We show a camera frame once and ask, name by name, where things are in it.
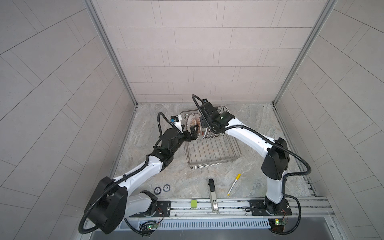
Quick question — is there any blue striped white plate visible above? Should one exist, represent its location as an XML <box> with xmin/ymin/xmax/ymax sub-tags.
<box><xmin>218</xmin><ymin>106</ymin><xmax>233</xmax><ymax>136</ymax></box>

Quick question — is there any red text white plate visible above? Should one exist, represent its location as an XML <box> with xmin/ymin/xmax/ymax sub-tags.
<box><xmin>206</xmin><ymin>129</ymin><xmax>216</xmax><ymax>139</ymax></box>

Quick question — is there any watermelon pattern white plate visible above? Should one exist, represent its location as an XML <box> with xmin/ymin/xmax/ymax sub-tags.
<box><xmin>199</xmin><ymin>113</ymin><xmax>208</xmax><ymax>140</ymax></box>

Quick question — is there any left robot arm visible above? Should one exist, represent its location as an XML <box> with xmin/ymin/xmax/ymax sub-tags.
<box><xmin>78</xmin><ymin>116</ymin><xmax>199</xmax><ymax>235</ymax></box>

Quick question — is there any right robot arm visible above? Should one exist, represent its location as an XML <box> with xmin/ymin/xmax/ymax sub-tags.
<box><xmin>192</xmin><ymin>95</ymin><xmax>312</xmax><ymax>236</ymax></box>

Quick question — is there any orange sunburst plate front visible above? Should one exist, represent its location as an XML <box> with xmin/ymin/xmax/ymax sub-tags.
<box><xmin>187</xmin><ymin>114</ymin><xmax>196</xmax><ymax>133</ymax></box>

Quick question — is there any yellow white marker pen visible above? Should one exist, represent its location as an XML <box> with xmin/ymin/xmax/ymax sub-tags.
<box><xmin>227</xmin><ymin>174</ymin><xmax>242</xmax><ymax>196</ymax></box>

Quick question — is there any green small block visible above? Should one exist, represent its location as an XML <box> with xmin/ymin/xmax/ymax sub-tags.
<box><xmin>191</xmin><ymin>200</ymin><xmax>198</xmax><ymax>209</ymax></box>

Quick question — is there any black silver handheld tool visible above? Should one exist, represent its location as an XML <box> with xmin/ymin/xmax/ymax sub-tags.
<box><xmin>208</xmin><ymin>179</ymin><xmax>219</xmax><ymax>213</ymax></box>

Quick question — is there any left green circuit board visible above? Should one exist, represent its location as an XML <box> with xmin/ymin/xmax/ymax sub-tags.
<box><xmin>141</xmin><ymin>221</ymin><xmax>159</xmax><ymax>232</ymax></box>

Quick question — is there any green circuit board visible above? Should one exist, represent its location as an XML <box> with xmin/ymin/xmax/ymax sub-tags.
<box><xmin>141</xmin><ymin>221</ymin><xmax>159</xmax><ymax>232</ymax></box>
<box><xmin>269</xmin><ymin>219</ymin><xmax>287</xmax><ymax>233</ymax></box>

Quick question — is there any perforated vent strip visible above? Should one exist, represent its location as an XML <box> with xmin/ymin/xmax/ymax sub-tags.
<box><xmin>119</xmin><ymin>218</ymin><xmax>271</xmax><ymax>231</ymax></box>

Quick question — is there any right green circuit board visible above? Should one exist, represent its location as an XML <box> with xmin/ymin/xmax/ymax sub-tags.
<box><xmin>269</xmin><ymin>219</ymin><xmax>287</xmax><ymax>233</ymax></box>

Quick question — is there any metal wire dish rack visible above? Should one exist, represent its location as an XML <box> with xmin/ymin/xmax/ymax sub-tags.
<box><xmin>181</xmin><ymin>110</ymin><xmax>242</xmax><ymax>169</ymax></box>

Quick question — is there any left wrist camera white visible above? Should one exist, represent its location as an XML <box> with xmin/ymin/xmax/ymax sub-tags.
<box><xmin>170</xmin><ymin>115</ymin><xmax>183</xmax><ymax>133</ymax></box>

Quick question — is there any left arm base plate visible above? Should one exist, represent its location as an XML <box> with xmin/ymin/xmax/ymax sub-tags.
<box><xmin>130</xmin><ymin>201</ymin><xmax>171</xmax><ymax>218</ymax></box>

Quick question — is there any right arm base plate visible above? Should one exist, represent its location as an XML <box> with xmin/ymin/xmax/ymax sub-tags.
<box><xmin>249</xmin><ymin>199</ymin><xmax>292</xmax><ymax>216</ymax></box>

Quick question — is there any aluminium front rail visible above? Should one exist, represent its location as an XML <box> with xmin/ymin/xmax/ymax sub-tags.
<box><xmin>85</xmin><ymin>196</ymin><xmax>335</xmax><ymax>221</ymax></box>

